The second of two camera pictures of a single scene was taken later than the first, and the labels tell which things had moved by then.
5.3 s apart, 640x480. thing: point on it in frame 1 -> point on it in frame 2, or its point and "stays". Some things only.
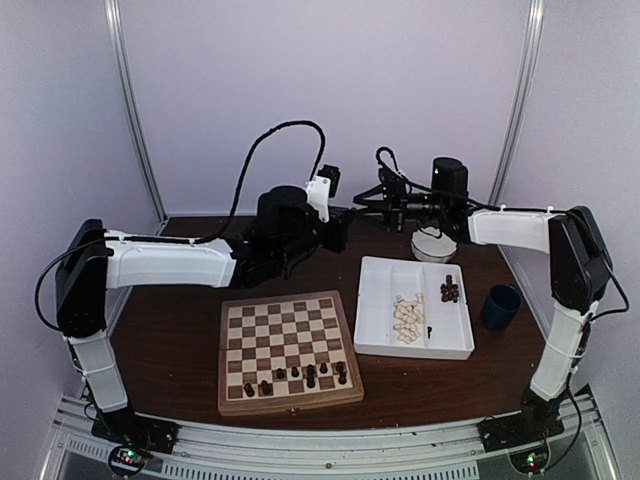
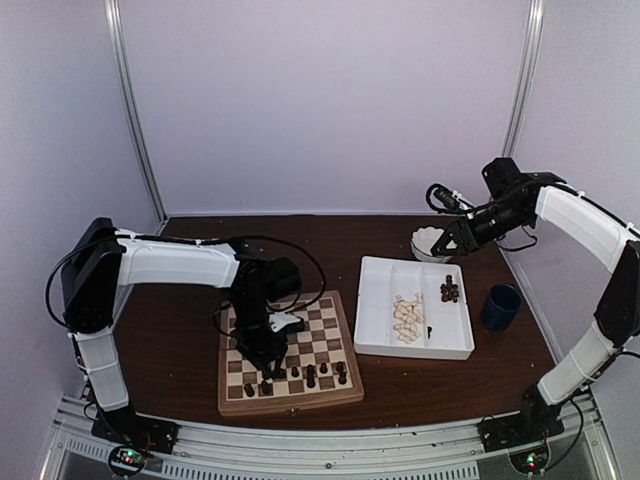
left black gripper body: x=335 y=242 -> x=253 y=341
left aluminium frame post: x=114 y=17 stays
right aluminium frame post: x=512 y=139 stays
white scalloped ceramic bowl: x=430 y=245 stays
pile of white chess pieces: x=408 y=316 stays
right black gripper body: x=398 y=213 -> x=475 y=236
